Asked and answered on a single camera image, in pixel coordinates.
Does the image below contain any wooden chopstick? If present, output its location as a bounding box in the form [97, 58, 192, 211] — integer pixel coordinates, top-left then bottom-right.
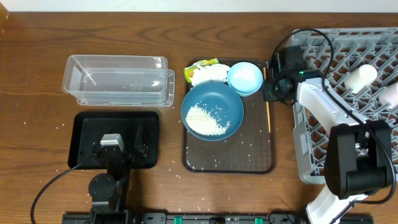
[263, 67, 271, 133]

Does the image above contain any white plastic cup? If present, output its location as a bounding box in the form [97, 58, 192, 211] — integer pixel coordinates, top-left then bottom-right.
[344, 64, 377, 94]

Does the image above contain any pink plastic cup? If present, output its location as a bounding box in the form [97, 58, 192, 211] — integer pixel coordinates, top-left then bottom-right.
[379, 82, 398, 110]

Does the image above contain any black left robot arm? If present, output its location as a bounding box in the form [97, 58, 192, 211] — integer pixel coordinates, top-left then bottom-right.
[88, 125, 148, 224]

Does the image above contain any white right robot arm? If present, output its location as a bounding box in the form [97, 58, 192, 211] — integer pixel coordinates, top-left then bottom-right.
[262, 70, 396, 223]

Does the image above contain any grey dishwasher rack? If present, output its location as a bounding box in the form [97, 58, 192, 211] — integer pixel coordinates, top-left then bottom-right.
[287, 27, 397, 184]

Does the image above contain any black plastic bin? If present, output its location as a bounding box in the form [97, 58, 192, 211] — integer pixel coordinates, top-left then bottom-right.
[68, 111, 159, 169]

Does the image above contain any light blue bowl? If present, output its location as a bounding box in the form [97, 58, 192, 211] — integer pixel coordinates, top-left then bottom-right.
[227, 62, 263, 96]

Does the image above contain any clear plastic container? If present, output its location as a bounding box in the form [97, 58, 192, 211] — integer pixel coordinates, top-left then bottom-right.
[62, 55, 175, 106]

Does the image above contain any dark blue plate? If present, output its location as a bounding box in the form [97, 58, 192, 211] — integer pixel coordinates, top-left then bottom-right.
[181, 82, 244, 141]

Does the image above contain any pile of white rice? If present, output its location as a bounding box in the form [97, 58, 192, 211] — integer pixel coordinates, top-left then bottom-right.
[185, 105, 230, 136]

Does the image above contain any dark brown serving tray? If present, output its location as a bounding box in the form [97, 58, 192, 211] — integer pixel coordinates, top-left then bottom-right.
[182, 58, 276, 174]

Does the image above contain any green yellow snack wrapper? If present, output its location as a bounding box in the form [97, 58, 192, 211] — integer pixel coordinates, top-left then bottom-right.
[183, 58, 219, 83]

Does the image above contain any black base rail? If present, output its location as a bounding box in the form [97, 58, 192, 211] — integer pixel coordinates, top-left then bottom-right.
[61, 212, 374, 224]

